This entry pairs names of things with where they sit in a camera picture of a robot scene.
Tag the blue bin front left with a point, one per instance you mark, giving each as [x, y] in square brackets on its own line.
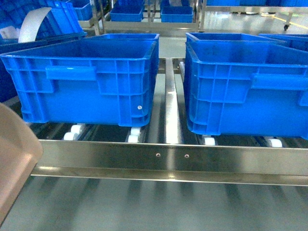
[90, 81]

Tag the blue bin rear left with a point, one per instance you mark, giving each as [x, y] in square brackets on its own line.
[139, 36]

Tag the white curved plastic strip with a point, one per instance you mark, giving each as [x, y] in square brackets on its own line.
[31, 24]

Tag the tilted blue bin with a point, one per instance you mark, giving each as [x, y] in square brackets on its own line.
[61, 20]

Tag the blue bin front centre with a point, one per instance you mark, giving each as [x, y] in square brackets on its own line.
[246, 88]

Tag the stainless steel shelf rack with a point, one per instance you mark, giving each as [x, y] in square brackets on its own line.
[172, 180]

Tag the blue bin rear right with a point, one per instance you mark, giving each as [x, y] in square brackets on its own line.
[296, 41]

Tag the blue bin rear centre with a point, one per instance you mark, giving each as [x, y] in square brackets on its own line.
[233, 37]

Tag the beige plastic dustpan tray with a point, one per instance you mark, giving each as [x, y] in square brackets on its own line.
[20, 151]

